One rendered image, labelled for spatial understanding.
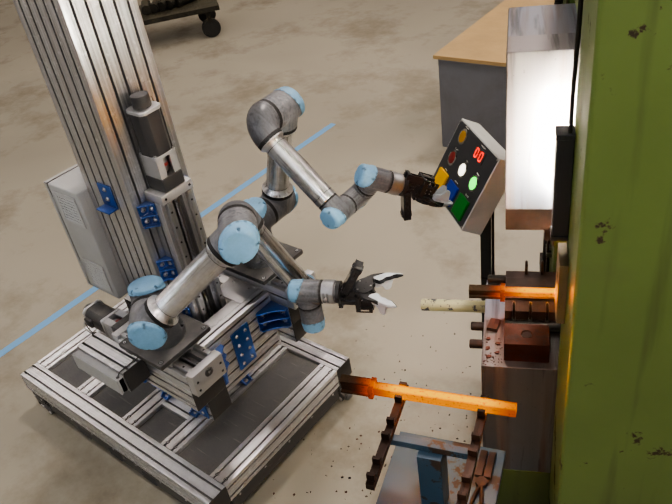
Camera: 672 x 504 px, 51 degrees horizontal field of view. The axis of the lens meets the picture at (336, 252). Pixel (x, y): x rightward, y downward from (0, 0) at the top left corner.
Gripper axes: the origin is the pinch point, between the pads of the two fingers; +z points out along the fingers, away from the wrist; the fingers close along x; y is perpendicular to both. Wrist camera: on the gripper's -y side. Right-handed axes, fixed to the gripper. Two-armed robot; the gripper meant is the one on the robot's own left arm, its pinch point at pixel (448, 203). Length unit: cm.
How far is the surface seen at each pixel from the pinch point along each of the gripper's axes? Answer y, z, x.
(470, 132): 21.2, 5.1, 16.8
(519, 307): -3, 3, -54
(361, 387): -28, -40, -67
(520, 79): 57, -36, -59
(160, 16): -116, -59, 572
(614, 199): 50, -32, -99
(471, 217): 0.3, 6.2, -6.9
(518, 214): 25, -14, -55
